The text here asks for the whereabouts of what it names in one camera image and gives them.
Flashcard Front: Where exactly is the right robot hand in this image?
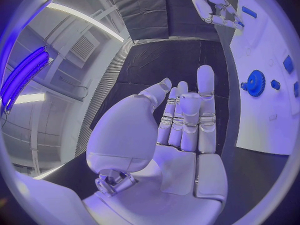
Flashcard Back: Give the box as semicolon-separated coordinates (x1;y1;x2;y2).
188;0;245;31

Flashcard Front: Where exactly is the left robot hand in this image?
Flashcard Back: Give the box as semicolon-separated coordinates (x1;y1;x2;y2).
82;64;230;225

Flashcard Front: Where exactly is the blue gear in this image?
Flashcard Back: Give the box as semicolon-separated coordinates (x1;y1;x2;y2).
240;69;267;98

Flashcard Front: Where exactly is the white task board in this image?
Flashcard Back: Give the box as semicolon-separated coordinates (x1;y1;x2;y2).
229;0;300;156

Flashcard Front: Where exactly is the blue cylinder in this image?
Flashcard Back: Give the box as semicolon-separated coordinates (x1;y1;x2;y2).
241;5;259;19

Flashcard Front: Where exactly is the glowing light bar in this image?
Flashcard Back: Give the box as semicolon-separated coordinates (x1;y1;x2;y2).
0;45;51;112

